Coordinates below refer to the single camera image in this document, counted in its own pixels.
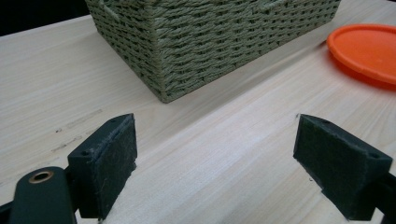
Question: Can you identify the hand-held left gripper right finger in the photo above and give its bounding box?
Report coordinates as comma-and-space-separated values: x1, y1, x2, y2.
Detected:
292, 113, 394, 221

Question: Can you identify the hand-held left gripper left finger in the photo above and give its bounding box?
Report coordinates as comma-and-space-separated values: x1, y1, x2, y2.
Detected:
67, 113, 138, 220

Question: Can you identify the orange plastic plate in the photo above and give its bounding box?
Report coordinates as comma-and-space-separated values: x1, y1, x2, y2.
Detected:
326, 23, 396, 91

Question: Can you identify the green woven basket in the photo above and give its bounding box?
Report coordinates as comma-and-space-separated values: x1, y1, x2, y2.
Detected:
84, 0, 342, 105

